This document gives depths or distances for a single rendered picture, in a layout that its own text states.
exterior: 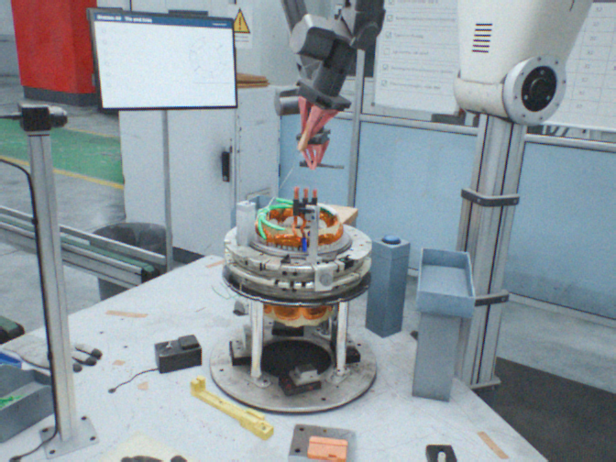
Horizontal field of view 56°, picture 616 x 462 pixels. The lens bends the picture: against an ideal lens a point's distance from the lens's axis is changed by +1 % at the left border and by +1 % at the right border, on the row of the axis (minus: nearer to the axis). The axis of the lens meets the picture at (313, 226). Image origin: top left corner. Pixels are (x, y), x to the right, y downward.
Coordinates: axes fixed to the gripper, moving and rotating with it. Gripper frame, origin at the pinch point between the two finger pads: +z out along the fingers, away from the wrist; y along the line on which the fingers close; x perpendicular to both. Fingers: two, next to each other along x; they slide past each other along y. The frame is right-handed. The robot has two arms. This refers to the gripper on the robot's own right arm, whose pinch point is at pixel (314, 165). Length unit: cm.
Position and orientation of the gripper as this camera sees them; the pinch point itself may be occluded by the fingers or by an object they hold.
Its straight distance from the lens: 156.3
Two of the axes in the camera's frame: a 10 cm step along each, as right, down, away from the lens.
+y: -3.6, 3.5, -8.7
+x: 9.3, 1.1, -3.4
